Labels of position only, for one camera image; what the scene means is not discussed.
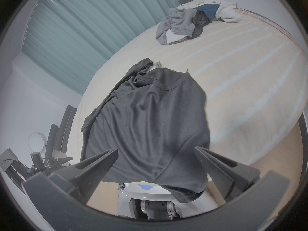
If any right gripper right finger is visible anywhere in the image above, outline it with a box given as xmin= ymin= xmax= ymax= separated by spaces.
xmin=194 ymin=147 xmax=261 ymax=204

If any bed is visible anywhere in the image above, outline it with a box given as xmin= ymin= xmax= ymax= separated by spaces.
xmin=66 ymin=0 xmax=306 ymax=185

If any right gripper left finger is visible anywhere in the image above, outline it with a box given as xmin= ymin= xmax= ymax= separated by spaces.
xmin=49 ymin=149 xmax=119 ymax=203

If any pile of clothes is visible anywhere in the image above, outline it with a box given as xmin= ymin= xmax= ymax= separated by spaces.
xmin=155 ymin=3 xmax=242 ymax=45

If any black T-shirt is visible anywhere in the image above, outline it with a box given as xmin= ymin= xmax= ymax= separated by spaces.
xmin=81 ymin=59 xmax=211 ymax=203

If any black chest of drawers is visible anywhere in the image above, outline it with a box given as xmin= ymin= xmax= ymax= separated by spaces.
xmin=45 ymin=105 xmax=78 ymax=159

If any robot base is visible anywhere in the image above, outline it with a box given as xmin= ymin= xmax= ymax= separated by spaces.
xmin=117 ymin=181 xmax=210 ymax=220

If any blue-green curtain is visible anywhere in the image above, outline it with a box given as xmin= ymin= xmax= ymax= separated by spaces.
xmin=22 ymin=0 xmax=190 ymax=96

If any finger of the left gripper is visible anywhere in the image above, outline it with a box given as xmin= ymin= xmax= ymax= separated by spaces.
xmin=55 ymin=157 xmax=74 ymax=165

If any white printed pillow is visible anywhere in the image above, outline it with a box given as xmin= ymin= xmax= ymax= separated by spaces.
xmin=177 ymin=0 xmax=237 ymax=10

